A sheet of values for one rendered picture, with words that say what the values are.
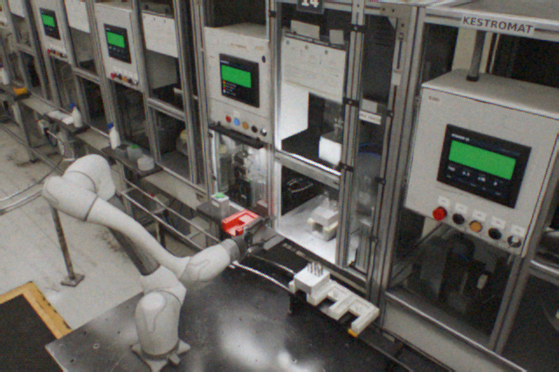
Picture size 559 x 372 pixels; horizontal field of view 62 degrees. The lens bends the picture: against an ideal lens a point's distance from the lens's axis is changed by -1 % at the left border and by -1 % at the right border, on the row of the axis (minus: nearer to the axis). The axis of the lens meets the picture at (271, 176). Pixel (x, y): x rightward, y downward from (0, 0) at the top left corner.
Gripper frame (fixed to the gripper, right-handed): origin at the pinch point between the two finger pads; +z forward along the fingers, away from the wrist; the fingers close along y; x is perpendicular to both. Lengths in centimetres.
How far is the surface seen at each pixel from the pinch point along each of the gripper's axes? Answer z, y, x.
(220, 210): 8.1, -15.3, 43.6
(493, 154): 18, 53, -75
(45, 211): -9, -113, 274
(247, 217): 15.4, -17.3, 31.5
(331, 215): 36.9, -9.6, -4.0
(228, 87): 18, 46, 45
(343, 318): 4.4, -29.0, -37.4
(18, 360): -87, -111, 123
